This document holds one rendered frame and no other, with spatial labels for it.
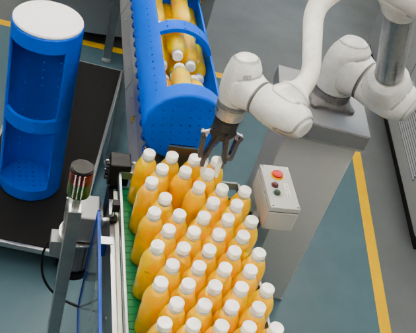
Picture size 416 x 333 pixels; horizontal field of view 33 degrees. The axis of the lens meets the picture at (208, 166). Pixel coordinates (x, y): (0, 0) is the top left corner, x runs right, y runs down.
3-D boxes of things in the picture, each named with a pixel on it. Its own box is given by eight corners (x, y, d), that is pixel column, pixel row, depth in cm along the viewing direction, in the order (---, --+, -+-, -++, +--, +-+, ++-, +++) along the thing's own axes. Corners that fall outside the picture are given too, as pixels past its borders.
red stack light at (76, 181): (92, 172, 196) (94, 162, 193) (92, 189, 191) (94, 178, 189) (69, 170, 194) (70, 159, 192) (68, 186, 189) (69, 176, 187)
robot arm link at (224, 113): (216, 89, 208) (210, 105, 212) (220, 108, 201) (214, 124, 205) (245, 93, 210) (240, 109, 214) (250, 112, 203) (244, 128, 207)
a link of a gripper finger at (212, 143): (222, 135, 211) (218, 134, 211) (206, 162, 218) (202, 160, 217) (220, 127, 214) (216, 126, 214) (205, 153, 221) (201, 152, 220)
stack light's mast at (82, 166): (86, 201, 203) (94, 159, 193) (86, 217, 198) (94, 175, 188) (64, 199, 201) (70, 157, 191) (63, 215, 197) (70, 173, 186)
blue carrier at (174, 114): (194, 29, 316) (201, -31, 297) (220, 160, 252) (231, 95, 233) (130, 27, 311) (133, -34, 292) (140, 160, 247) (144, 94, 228)
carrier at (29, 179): (-3, 159, 342) (-1, 201, 322) (9, -1, 287) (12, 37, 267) (57, 160, 352) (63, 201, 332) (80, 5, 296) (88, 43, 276)
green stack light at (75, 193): (89, 185, 199) (92, 172, 196) (89, 201, 194) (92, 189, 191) (66, 183, 197) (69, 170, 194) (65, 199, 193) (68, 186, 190)
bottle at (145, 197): (154, 230, 228) (166, 189, 216) (137, 238, 224) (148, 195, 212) (142, 216, 231) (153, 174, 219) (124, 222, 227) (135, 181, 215)
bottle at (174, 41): (162, 33, 276) (166, 60, 262) (166, 17, 271) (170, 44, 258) (179, 36, 278) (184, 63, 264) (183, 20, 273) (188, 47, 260)
